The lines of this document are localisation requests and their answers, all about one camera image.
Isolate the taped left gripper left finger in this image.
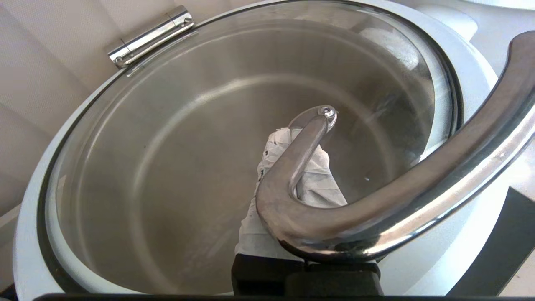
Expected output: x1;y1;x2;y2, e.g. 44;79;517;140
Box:
232;128;306;295

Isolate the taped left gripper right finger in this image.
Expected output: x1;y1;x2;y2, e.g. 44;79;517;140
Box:
294;144;348;209

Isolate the glass lid white rim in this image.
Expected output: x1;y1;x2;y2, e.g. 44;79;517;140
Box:
13;0;535;301

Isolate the black glass cooktop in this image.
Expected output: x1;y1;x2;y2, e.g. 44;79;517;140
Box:
445;186;535;297

